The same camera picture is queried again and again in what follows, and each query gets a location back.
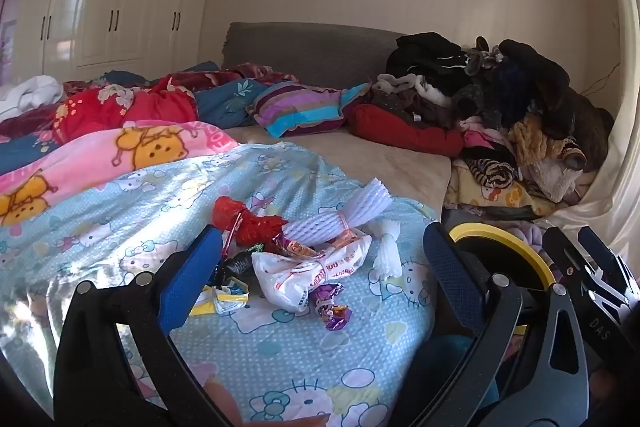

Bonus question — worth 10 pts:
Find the beige bed mattress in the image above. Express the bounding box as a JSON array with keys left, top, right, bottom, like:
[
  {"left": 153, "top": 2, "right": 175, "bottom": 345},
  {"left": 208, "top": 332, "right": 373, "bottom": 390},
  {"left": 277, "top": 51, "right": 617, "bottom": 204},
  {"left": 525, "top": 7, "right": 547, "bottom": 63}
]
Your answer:
[{"left": 227, "top": 127, "right": 453, "bottom": 218}]

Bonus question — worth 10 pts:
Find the short white foam net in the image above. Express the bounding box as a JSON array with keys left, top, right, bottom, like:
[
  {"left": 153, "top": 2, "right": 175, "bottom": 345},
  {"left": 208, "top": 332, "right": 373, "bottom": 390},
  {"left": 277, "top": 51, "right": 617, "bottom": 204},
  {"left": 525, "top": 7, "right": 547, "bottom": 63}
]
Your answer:
[{"left": 372, "top": 219, "right": 403, "bottom": 279}]

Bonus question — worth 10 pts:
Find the long white foam net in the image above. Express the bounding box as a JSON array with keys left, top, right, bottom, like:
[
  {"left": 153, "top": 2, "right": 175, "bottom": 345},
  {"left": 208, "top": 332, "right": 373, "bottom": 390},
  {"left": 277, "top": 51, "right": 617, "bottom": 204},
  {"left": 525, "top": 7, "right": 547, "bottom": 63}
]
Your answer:
[{"left": 282, "top": 177, "right": 396, "bottom": 245}]

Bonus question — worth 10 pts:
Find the yellow cartoon blanket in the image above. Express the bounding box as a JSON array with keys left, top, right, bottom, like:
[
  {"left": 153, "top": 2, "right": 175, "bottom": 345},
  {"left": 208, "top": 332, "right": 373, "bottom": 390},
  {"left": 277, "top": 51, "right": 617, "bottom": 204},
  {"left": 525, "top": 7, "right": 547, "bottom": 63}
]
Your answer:
[{"left": 445, "top": 157, "right": 596, "bottom": 220}]

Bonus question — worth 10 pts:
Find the yellow wrapper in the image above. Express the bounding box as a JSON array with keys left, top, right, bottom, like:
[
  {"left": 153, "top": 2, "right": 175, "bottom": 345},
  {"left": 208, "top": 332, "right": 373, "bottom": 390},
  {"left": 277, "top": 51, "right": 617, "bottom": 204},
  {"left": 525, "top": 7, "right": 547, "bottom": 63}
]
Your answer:
[{"left": 190, "top": 284, "right": 251, "bottom": 315}]

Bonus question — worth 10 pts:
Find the light blue cartoon cat sheet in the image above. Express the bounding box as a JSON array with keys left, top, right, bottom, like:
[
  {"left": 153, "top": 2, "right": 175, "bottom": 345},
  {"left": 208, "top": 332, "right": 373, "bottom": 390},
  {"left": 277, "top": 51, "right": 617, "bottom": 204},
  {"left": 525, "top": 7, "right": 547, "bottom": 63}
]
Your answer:
[{"left": 0, "top": 142, "right": 451, "bottom": 427}]

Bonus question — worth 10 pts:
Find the yellow-rimmed black trash bin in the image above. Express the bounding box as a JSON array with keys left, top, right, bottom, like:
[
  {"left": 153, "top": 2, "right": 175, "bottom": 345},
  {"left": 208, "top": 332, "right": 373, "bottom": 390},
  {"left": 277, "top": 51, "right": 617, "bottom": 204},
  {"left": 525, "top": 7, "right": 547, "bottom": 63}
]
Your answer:
[{"left": 447, "top": 222, "right": 558, "bottom": 338}]

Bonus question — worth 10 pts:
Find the maroon floral blanket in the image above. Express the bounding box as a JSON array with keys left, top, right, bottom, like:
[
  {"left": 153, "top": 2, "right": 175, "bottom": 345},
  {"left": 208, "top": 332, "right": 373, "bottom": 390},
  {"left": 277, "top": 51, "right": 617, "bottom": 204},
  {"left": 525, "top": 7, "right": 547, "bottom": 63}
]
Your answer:
[{"left": 165, "top": 63, "right": 301, "bottom": 94}]

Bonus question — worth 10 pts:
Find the grey headboard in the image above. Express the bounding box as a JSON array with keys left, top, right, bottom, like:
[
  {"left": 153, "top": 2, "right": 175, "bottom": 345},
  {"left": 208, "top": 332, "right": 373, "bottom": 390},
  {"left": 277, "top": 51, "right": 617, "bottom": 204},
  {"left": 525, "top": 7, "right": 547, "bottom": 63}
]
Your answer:
[{"left": 221, "top": 22, "right": 408, "bottom": 88}]

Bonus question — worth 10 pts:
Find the purple striped blanket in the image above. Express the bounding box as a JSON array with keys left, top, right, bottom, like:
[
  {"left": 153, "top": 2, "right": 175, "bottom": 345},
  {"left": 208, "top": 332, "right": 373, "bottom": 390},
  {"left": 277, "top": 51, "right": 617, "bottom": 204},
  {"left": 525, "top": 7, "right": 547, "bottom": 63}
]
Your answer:
[{"left": 246, "top": 82, "right": 373, "bottom": 138}]

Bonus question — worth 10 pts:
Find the white plastic bag red print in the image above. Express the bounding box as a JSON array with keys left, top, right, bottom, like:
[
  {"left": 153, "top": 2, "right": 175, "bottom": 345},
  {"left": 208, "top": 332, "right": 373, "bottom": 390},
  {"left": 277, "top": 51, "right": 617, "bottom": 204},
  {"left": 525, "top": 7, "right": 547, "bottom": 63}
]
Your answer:
[{"left": 251, "top": 234, "right": 373, "bottom": 313}]

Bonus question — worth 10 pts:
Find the white curtain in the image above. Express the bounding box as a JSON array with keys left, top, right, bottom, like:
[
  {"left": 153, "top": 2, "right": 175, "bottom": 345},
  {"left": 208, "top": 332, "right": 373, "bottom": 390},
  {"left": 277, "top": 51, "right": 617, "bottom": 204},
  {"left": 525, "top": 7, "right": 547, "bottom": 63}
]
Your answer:
[{"left": 545, "top": 0, "right": 640, "bottom": 268}]

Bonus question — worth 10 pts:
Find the red floral quilt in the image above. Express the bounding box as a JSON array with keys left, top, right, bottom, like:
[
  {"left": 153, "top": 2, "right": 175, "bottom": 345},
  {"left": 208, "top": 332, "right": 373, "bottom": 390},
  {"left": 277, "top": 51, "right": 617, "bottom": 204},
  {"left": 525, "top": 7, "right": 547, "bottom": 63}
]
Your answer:
[{"left": 52, "top": 77, "right": 198, "bottom": 145}]

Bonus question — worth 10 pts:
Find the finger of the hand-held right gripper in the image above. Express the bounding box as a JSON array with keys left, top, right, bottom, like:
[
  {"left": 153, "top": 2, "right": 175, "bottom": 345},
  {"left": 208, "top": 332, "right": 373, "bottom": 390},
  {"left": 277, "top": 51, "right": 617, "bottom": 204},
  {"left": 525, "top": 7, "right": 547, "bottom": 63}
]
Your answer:
[
  {"left": 577, "top": 226, "right": 640, "bottom": 308},
  {"left": 542, "top": 227, "right": 628, "bottom": 360}
]

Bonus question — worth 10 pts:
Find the colourful snack wrapper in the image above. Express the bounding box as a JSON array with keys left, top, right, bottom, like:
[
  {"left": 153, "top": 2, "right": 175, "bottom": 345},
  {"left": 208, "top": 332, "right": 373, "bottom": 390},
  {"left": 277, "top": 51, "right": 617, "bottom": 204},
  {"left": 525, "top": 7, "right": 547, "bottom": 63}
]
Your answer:
[{"left": 280, "top": 239, "right": 318, "bottom": 258}]

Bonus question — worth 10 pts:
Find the red cushion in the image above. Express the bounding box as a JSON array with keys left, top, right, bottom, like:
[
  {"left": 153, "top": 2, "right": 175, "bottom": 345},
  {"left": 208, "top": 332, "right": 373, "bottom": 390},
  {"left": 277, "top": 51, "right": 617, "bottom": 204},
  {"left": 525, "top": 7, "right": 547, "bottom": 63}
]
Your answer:
[{"left": 347, "top": 103, "right": 466, "bottom": 158}]

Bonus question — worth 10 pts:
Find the white cloth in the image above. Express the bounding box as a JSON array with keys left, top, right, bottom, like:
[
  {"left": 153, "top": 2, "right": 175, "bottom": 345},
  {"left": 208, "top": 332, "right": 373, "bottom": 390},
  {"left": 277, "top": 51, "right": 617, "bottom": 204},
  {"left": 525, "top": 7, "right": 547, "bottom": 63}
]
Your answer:
[{"left": 0, "top": 75, "right": 65, "bottom": 120}]

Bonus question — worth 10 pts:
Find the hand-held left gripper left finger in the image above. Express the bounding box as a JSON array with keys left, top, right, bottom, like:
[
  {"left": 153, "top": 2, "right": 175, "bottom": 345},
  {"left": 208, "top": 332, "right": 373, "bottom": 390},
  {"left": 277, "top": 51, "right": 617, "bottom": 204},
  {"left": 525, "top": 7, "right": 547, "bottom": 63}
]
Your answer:
[{"left": 52, "top": 224, "right": 236, "bottom": 427}]

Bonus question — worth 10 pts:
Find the pile of clothes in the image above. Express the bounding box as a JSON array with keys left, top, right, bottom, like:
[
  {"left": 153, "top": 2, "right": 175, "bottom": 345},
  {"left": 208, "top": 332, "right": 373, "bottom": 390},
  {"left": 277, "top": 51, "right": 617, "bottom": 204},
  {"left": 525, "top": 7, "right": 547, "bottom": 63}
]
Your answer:
[{"left": 372, "top": 32, "right": 616, "bottom": 202}]

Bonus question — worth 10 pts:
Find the purple candy wrapper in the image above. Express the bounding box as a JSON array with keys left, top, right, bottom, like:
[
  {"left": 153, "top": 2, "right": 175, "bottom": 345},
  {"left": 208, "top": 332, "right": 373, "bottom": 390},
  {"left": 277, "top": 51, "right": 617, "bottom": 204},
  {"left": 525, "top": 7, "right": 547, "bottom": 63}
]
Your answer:
[{"left": 310, "top": 283, "right": 353, "bottom": 332}]

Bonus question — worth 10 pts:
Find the pink cartoon bear blanket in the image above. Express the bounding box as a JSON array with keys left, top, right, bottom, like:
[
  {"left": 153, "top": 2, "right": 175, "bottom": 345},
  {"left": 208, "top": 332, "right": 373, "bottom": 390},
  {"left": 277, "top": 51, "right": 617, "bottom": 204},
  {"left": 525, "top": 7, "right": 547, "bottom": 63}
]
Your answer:
[{"left": 0, "top": 121, "right": 246, "bottom": 228}]

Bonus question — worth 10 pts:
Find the black wrapper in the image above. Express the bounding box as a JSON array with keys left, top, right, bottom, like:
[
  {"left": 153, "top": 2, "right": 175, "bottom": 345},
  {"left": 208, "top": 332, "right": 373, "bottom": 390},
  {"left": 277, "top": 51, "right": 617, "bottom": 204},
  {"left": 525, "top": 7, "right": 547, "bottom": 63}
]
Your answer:
[{"left": 215, "top": 247, "right": 263, "bottom": 288}]

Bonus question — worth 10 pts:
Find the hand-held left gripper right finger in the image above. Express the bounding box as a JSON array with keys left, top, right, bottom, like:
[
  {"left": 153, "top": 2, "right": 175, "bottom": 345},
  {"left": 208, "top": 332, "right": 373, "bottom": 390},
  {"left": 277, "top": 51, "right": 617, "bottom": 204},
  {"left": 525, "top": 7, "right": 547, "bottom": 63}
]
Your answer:
[{"left": 390, "top": 222, "right": 591, "bottom": 427}]

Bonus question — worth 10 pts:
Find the blue floral quilt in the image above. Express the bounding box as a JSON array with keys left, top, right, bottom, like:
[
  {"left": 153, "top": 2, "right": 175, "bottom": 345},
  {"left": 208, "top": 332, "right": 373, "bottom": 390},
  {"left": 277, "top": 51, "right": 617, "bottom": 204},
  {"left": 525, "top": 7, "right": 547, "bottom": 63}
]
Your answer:
[{"left": 195, "top": 79, "right": 281, "bottom": 130}]

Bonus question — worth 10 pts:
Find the lavender cloth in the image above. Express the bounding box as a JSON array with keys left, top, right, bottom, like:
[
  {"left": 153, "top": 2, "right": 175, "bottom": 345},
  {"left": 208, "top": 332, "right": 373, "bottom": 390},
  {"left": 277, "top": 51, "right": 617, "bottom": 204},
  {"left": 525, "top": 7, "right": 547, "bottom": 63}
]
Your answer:
[{"left": 520, "top": 221, "right": 557, "bottom": 269}]

